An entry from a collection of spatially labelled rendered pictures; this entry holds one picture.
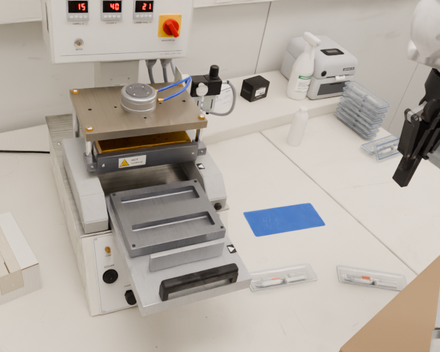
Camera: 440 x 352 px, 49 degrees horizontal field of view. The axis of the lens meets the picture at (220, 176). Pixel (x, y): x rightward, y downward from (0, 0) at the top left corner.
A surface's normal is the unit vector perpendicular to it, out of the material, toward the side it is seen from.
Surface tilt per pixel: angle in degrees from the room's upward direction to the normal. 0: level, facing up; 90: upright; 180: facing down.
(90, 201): 40
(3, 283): 89
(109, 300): 65
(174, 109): 0
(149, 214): 0
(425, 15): 81
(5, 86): 90
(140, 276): 0
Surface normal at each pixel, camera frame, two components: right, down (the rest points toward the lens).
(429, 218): 0.15, -0.77
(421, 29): -0.97, 0.18
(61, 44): 0.40, 0.62
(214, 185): 0.38, -0.18
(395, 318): -0.41, -0.42
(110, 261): 0.43, 0.25
